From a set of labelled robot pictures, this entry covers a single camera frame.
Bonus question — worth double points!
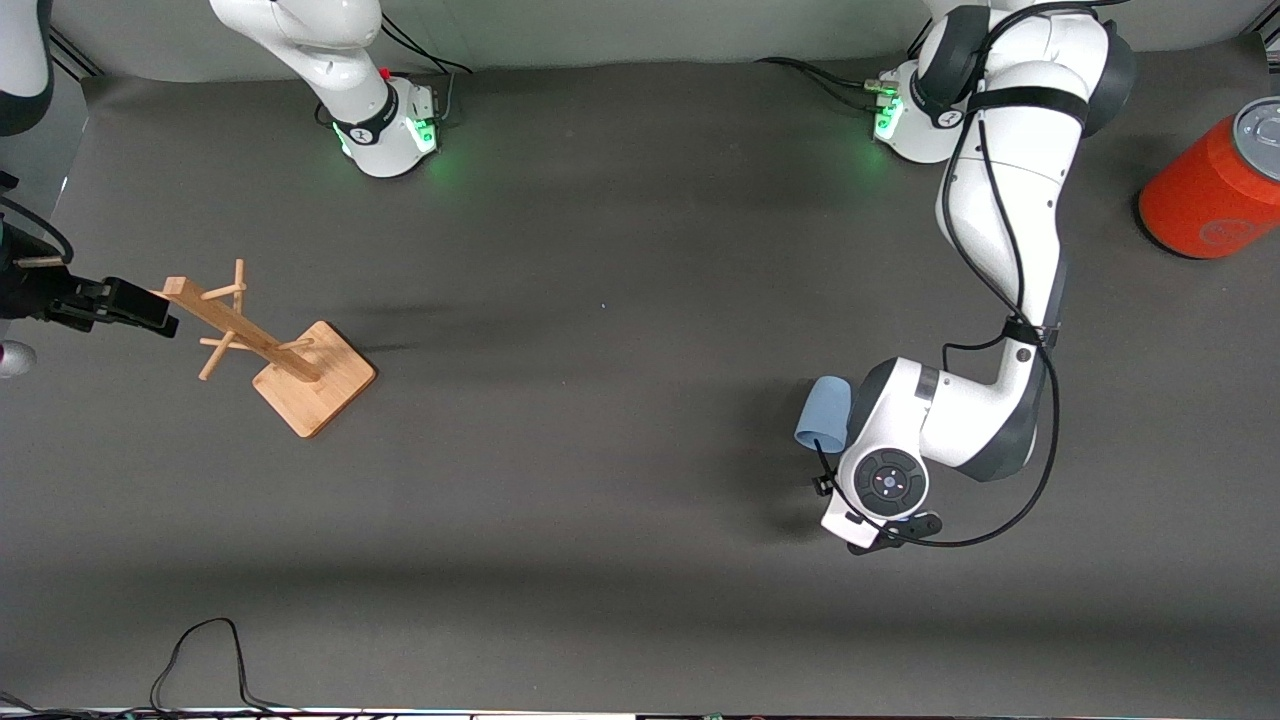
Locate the light blue plastic cup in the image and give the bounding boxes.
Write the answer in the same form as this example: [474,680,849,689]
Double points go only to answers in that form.
[794,376,852,452]

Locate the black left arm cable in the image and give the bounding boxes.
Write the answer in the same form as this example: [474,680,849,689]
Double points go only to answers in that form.
[812,0,1063,550]

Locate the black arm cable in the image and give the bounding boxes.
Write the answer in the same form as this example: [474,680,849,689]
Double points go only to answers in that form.
[812,0,1063,550]
[0,195,77,266]

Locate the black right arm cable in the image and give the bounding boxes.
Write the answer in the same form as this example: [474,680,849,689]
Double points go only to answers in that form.
[0,195,77,266]

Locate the orange soda can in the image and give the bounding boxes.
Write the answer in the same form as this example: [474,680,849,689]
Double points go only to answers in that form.
[1138,97,1280,261]

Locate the black left arm base cables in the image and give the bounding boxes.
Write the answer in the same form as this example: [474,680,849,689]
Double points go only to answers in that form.
[755,18,936,113]

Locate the thin black looped cable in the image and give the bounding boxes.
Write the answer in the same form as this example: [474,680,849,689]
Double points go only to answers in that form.
[150,617,301,717]

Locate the black right arm base cables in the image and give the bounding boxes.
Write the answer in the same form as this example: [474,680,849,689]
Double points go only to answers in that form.
[378,12,473,126]

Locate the wooden cup rack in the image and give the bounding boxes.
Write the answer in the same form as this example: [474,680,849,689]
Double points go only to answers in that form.
[160,258,378,439]

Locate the black arm base cables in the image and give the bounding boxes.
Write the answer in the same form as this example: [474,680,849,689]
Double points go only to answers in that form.
[755,18,936,113]
[378,12,473,126]

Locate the dark grey table mat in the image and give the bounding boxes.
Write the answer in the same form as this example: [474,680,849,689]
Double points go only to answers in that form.
[0,35,1280,717]

